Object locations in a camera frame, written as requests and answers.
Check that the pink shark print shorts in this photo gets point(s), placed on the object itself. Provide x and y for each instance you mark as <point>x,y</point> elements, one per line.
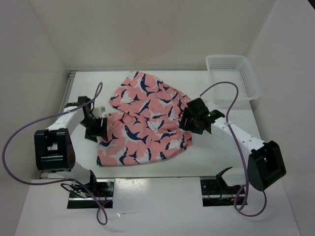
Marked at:
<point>146,127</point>

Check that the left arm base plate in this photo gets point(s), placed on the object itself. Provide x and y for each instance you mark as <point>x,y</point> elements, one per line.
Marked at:
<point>79,198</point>

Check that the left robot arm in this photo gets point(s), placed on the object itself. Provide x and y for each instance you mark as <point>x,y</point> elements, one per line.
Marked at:
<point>54,150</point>

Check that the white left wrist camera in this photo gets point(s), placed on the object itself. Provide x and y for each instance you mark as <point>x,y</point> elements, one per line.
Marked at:
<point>100,112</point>

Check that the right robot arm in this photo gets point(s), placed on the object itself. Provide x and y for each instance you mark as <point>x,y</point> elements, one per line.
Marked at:
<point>265,164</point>

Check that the white plastic basket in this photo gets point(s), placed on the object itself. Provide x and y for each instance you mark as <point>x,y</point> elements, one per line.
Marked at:
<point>236,69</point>

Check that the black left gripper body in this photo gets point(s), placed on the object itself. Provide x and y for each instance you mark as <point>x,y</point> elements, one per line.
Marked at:
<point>88,123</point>

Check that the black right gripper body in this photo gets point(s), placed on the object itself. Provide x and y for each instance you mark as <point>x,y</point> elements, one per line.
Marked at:
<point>192,124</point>

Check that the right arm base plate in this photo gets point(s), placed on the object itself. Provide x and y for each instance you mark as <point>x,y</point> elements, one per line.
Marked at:
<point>213,196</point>

